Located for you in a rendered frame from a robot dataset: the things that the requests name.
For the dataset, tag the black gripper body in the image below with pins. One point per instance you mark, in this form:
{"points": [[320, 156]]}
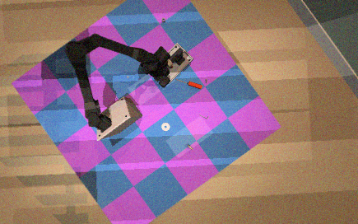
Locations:
{"points": [[162, 81]]}

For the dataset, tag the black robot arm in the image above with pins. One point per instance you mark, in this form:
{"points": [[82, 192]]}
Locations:
{"points": [[76, 52]]}

